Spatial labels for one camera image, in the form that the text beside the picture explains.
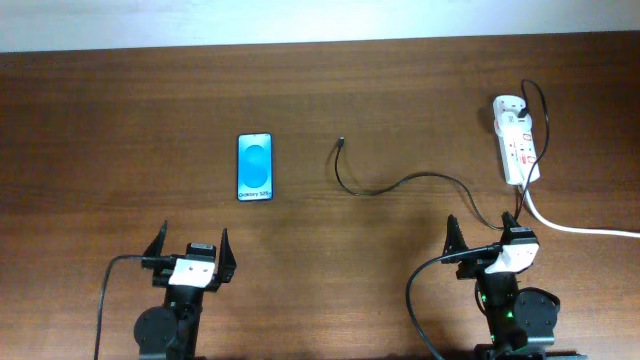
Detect white power strip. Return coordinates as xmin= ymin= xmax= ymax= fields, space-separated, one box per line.
xmin=493 ymin=95 xmax=540 ymax=186

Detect black USB charging cable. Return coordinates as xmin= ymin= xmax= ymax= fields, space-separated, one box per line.
xmin=333 ymin=78 xmax=551 ymax=232

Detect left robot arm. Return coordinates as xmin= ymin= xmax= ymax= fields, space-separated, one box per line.
xmin=134 ymin=223 xmax=237 ymax=359

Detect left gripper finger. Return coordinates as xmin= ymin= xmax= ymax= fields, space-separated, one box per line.
xmin=143 ymin=220 xmax=168 ymax=257
xmin=218 ymin=228 xmax=237 ymax=270

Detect blue Galaxy smartphone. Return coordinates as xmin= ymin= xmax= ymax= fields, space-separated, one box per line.
xmin=237 ymin=133 xmax=274 ymax=202

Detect white USB charger plug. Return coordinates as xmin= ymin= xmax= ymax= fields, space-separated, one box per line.
xmin=500 ymin=111 xmax=532 ymax=132

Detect white power strip cord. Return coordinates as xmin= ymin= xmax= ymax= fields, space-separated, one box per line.
xmin=521 ymin=183 xmax=640 ymax=239

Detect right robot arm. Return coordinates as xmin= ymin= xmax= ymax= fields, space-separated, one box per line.
xmin=443 ymin=212 xmax=560 ymax=359

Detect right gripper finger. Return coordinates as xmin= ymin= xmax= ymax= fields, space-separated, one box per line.
xmin=442 ymin=214 xmax=469 ymax=260
xmin=501 ymin=211 xmax=520 ymax=234

